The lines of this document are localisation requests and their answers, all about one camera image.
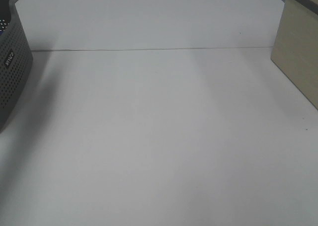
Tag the grey perforated plastic basket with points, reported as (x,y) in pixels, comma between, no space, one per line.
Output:
(15,59)

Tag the beige storage box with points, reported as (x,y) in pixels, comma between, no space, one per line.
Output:
(295,50)

